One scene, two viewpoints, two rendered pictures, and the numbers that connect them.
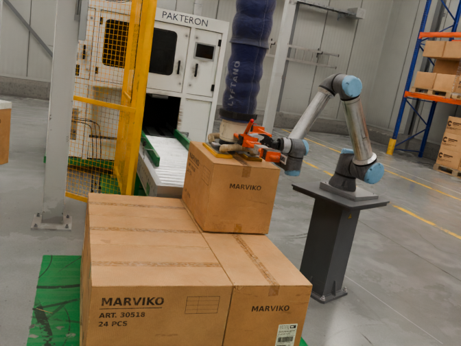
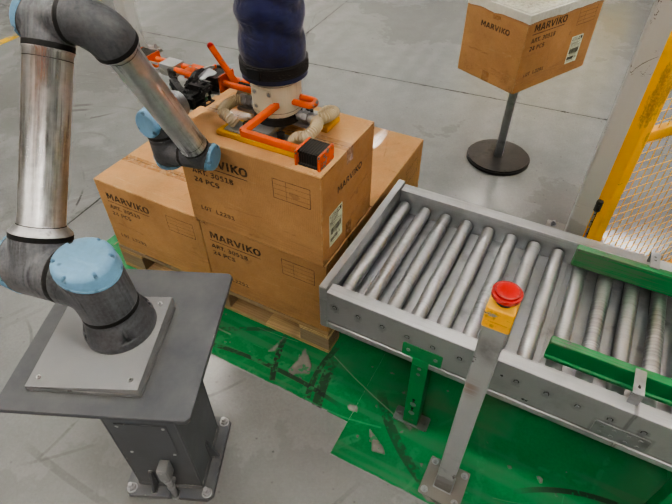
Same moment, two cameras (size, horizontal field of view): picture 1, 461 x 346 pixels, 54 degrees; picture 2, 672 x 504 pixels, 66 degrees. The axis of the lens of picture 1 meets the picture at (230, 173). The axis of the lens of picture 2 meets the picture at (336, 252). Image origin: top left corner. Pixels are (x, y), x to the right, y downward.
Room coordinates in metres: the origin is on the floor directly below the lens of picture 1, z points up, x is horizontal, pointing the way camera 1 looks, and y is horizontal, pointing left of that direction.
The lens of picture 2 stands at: (4.11, -0.94, 1.92)
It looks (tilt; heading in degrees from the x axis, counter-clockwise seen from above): 44 degrees down; 138
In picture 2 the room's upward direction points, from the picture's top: straight up
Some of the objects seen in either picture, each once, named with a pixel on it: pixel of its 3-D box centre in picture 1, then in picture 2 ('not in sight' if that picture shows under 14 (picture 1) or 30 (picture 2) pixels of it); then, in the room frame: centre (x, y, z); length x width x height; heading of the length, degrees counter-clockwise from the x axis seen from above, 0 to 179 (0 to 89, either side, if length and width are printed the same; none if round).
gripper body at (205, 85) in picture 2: (269, 143); (193, 94); (2.55, -0.20, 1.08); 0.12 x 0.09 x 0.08; 110
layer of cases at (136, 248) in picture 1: (178, 264); (269, 191); (2.34, 0.20, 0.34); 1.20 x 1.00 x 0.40; 20
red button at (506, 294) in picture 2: not in sight; (506, 296); (3.78, -0.12, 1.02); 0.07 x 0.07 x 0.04
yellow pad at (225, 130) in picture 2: (245, 150); (264, 133); (2.77, -0.07, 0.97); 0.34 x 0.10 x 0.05; 20
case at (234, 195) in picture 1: (226, 185); (279, 172); (2.72, 0.01, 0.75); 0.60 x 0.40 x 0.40; 20
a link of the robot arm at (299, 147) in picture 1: (296, 147); (158, 117); (2.60, -0.36, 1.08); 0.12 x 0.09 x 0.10; 110
